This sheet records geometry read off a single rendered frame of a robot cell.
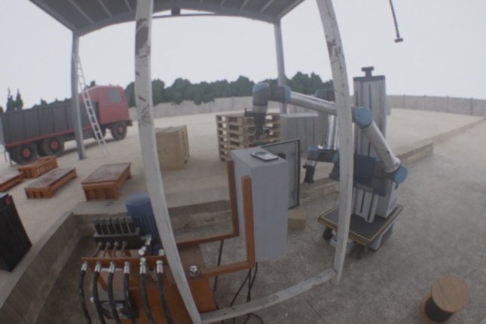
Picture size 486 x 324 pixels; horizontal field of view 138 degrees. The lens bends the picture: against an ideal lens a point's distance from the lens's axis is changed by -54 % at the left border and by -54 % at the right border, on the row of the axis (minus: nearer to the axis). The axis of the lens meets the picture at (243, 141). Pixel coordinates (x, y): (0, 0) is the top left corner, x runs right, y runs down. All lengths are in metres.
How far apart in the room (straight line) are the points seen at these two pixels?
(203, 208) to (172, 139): 1.76
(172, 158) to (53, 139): 6.09
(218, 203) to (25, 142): 7.43
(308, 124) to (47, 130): 8.77
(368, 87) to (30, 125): 9.14
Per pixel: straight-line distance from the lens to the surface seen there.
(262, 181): 0.98
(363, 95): 2.10
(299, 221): 2.59
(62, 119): 9.16
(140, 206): 1.26
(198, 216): 2.72
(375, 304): 1.97
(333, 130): 1.79
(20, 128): 8.60
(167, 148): 4.04
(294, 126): 4.29
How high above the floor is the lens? 1.54
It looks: 11 degrees down
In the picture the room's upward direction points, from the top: 4 degrees counter-clockwise
